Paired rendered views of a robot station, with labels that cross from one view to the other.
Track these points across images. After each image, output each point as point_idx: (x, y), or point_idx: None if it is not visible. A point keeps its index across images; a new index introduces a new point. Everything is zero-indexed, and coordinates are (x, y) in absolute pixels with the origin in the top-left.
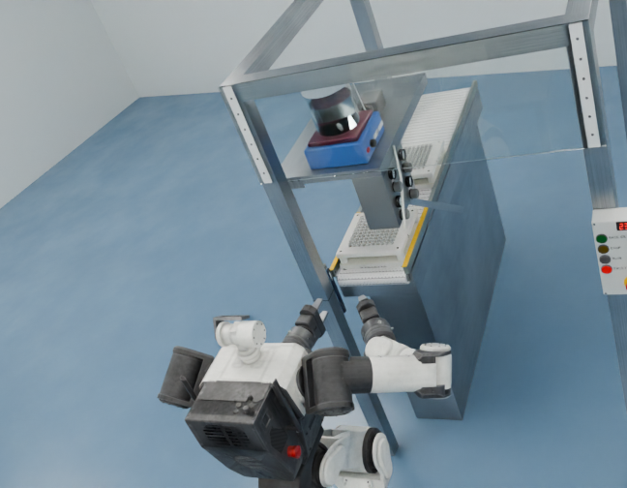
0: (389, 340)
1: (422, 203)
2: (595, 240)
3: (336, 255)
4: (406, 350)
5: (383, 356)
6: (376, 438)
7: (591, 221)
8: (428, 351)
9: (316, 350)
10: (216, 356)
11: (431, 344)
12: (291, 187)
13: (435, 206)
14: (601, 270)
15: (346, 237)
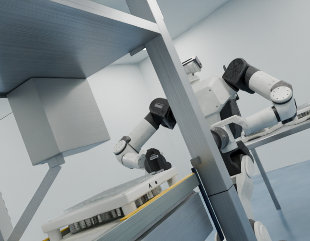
0: (142, 149)
1: (37, 200)
2: (1, 194)
3: (175, 168)
4: (136, 155)
5: (138, 124)
6: (215, 233)
7: None
8: (121, 139)
9: (159, 97)
10: (218, 76)
11: (119, 146)
12: (143, 46)
13: (23, 226)
14: (10, 218)
15: (154, 177)
